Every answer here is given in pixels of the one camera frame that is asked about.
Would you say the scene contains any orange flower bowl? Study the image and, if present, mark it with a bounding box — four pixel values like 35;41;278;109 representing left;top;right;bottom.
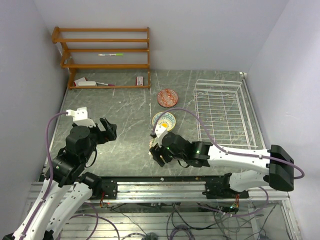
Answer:
149;138;158;148

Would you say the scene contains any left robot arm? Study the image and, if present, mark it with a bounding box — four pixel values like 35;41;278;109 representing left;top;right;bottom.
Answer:
3;117;117;240

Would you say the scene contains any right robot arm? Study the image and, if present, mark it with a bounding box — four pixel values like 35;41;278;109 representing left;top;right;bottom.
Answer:
149;132;294;198

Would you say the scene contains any wooden shelf rack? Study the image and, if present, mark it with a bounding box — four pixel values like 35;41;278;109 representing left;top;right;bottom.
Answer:
51;26;152;90

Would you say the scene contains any blue yellow patterned bowl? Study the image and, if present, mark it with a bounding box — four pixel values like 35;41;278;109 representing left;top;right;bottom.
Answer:
151;111;177;132

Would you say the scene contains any pink white pen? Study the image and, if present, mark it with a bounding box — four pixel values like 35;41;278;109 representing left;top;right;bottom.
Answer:
96;82;115;87

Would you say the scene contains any red patterned bowl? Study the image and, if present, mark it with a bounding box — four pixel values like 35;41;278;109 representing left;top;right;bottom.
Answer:
156;88;179;108

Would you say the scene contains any small red white box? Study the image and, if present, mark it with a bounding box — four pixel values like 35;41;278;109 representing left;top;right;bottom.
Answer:
135;76;144;87

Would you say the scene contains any green white pen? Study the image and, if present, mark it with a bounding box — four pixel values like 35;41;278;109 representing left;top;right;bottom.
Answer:
98;53;124;57

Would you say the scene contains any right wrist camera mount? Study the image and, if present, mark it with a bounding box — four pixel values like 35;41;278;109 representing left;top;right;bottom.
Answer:
151;124;168;147

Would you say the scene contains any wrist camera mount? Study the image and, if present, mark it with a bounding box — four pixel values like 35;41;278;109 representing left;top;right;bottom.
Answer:
66;107;96;128
151;124;168;147

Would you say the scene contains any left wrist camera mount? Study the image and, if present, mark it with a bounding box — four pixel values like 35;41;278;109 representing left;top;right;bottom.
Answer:
66;107;96;128

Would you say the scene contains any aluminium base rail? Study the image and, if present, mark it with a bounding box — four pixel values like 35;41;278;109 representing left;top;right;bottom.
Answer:
27;180;291;203

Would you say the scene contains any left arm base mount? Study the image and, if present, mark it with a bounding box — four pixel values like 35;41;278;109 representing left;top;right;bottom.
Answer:
101;179;118;200

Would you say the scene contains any white wire dish rack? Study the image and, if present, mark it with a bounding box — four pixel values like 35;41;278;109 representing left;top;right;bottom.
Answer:
193;79;265;150

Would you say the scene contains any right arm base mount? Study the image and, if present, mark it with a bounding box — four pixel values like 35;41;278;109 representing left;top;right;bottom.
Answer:
201;173;249;199

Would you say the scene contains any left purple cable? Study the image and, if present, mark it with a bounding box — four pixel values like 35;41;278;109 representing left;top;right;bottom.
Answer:
14;111;71;240

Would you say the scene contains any cable bundle under table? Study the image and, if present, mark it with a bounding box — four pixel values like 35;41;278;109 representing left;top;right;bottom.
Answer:
62;199;281;240

